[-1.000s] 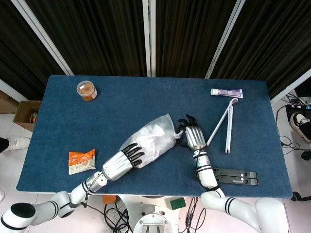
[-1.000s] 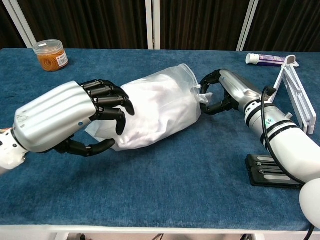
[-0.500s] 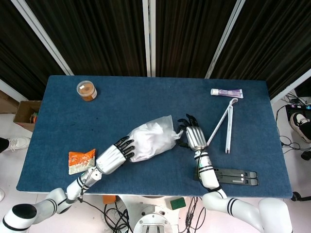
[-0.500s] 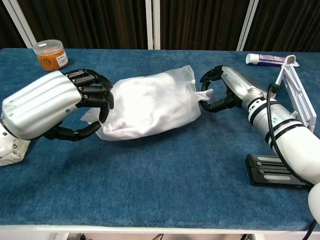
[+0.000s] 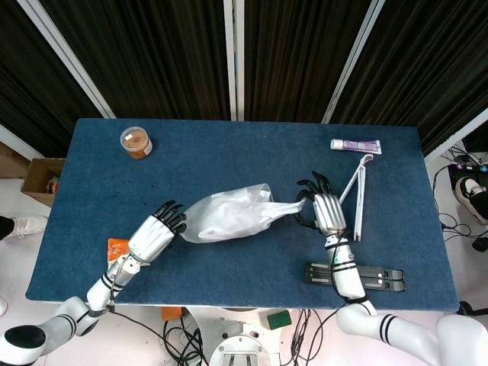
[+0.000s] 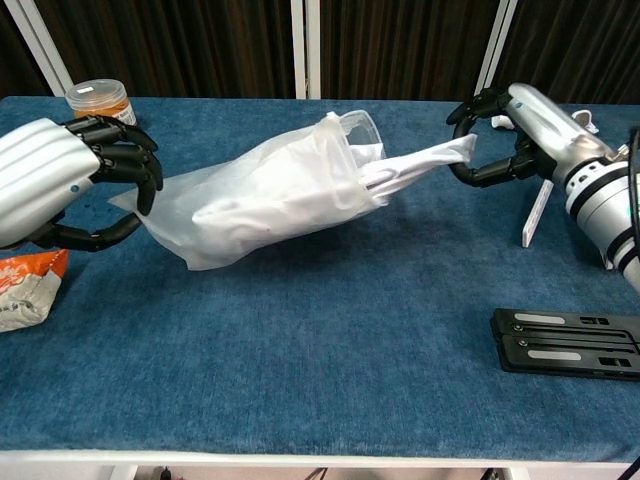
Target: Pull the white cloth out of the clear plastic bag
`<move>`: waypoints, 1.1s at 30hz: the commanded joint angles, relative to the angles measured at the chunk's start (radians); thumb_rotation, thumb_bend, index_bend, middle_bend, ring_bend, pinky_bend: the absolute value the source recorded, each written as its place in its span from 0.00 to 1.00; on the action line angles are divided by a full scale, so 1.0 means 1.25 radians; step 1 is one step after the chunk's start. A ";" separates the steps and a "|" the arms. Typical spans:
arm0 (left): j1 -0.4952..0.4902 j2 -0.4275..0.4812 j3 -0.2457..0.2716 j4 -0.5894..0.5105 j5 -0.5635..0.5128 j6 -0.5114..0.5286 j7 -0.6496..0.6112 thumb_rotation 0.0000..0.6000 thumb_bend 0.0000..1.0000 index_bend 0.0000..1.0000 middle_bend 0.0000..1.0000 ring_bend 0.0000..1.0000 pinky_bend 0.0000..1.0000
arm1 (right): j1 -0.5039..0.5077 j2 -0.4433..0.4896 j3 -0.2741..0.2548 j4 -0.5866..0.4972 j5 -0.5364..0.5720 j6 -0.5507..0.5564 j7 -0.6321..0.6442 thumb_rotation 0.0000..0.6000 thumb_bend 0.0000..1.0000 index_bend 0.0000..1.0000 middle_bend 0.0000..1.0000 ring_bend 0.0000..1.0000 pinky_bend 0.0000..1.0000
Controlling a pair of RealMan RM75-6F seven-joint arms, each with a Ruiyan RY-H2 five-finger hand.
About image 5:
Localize black floor cables by sneaker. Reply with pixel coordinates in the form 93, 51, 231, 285
433, 163, 488, 252

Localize blue table mat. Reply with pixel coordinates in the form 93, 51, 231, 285
24, 117, 460, 313

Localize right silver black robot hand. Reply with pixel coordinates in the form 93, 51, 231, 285
295, 171, 348, 236

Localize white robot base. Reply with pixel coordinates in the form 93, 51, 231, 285
197, 307, 285, 366

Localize green block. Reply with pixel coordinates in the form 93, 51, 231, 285
266, 310, 293, 331

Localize white plastic tongs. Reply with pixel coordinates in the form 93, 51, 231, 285
337, 153, 374, 242

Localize clear round tub orange contents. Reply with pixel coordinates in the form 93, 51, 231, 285
120, 126, 154, 160

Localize orange snack packet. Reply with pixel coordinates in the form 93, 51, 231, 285
106, 238, 133, 271

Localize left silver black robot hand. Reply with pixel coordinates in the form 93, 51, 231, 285
127, 200, 188, 266

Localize black and white sneaker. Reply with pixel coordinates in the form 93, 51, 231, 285
453, 175, 488, 224

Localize black power strip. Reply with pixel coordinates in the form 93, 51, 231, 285
448, 152, 488, 195

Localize black curtain panel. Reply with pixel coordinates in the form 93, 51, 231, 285
0, 0, 104, 158
329, 0, 488, 156
39, 0, 230, 121
242, 0, 370, 123

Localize brown cardboard box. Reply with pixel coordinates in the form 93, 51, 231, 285
21, 157, 66, 209

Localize black floor cables under robot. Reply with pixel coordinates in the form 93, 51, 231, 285
110, 304, 325, 366

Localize purple white toothpaste tube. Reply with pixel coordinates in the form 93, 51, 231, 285
329, 138, 383, 156

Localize white frame post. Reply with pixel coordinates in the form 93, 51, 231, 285
0, 124, 45, 163
422, 106, 488, 163
17, 0, 117, 120
223, 0, 246, 122
321, 0, 387, 124

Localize translucent plastic bag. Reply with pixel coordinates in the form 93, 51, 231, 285
178, 182, 274, 244

